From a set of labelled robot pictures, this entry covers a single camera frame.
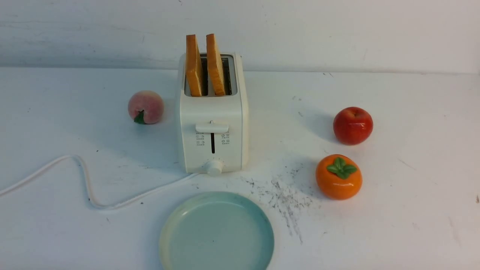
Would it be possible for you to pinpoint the white toaster power cord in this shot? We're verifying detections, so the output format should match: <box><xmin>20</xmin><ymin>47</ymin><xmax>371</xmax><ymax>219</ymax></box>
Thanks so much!
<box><xmin>0</xmin><ymin>154</ymin><xmax>199</xmax><ymax>210</ymax></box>

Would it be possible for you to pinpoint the white two-slot toaster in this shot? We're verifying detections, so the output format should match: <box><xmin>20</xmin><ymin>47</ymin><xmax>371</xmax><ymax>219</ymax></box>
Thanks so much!
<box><xmin>175</xmin><ymin>52</ymin><xmax>250</xmax><ymax>176</ymax></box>

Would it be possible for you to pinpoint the toasted bread slice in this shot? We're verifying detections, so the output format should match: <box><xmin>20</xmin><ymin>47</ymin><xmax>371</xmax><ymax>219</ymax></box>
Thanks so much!
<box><xmin>206</xmin><ymin>33</ymin><xmax>226</xmax><ymax>96</ymax></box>
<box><xmin>185</xmin><ymin>34</ymin><xmax>203</xmax><ymax>97</ymax></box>

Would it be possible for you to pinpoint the orange persimmon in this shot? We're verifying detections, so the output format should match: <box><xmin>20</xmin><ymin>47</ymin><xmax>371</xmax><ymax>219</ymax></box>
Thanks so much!
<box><xmin>315</xmin><ymin>154</ymin><xmax>363</xmax><ymax>200</ymax></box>

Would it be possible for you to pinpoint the pink peach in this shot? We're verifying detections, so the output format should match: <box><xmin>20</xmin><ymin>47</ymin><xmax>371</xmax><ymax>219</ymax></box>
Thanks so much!
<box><xmin>127</xmin><ymin>90</ymin><xmax>165</xmax><ymax>125</ymax></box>

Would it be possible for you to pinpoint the light green plate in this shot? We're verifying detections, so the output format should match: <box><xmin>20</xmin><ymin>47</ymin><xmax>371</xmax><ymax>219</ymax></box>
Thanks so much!
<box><xmin>158</xmin><ymin>191</ymin><xmax>275</xmax><ymax>270</ymax></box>

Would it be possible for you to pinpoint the red apple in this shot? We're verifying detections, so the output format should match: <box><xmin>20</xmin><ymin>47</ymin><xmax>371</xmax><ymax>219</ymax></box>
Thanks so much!
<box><xmin>333</xmin><ymin>106</ymin><xmax>374</xmax><ymax>146</ymax></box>

